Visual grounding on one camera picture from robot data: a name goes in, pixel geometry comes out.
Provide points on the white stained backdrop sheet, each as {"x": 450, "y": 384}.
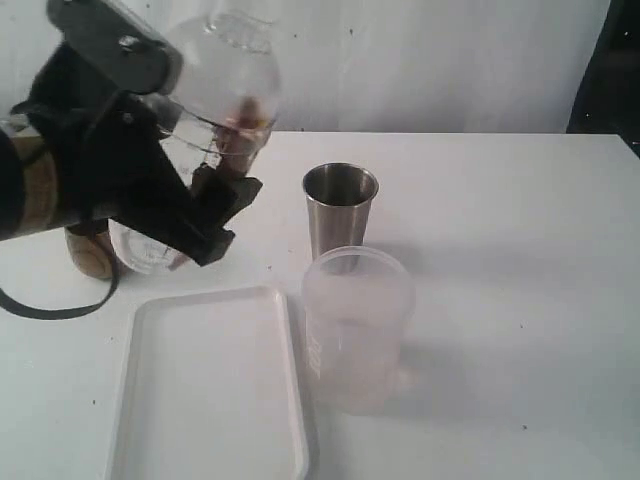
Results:
{"x": 422, "y": 66}

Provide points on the brown scraps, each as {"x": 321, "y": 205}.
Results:
{"x": 241, "y": 138}

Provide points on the clear plastic shaker cup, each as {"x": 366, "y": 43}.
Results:
{"x": 190, "y": 144}

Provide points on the brown wooden cup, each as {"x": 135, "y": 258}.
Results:
{"x": 90, "y": 249}

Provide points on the stainless steel cup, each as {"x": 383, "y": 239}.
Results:
{"x": 339, "y": 198}

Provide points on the white plastic tray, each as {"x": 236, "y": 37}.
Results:
{"x": 210, "y": 390}

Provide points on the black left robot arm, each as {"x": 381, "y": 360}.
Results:
{"x": 91, "y": 148}

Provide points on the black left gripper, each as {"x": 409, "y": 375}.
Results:
{"x": 95, "y": 151}

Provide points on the clear shaker dome lid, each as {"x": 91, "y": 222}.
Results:
{"x": 230, "y": 74}

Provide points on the dark object behind table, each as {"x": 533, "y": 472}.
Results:
{"x": 607, "y": 101}

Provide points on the translucent plastic measuring tub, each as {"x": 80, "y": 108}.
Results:
{"x": 357, "y": 303}

